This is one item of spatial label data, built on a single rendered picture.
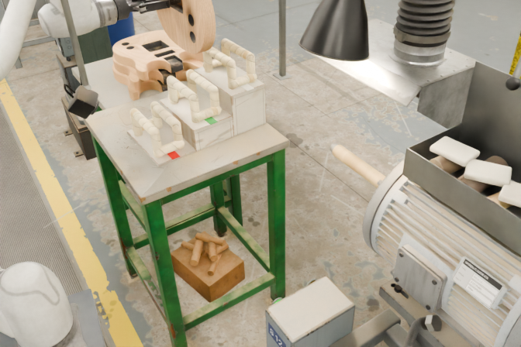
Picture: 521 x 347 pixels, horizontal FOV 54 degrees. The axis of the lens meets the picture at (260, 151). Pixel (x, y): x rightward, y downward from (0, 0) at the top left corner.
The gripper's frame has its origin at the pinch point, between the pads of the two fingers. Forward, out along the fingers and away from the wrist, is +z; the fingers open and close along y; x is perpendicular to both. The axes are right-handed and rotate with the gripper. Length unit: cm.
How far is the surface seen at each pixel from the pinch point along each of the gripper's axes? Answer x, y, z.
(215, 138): -49, 14, 3
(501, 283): -11, 127, -10
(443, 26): 16, 94, 9
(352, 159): -18, 82, 2
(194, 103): -34.6, 10.4, -1.6
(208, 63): -30.6, -6.5, 14.1
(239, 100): -37.3, 14.0, 14.5
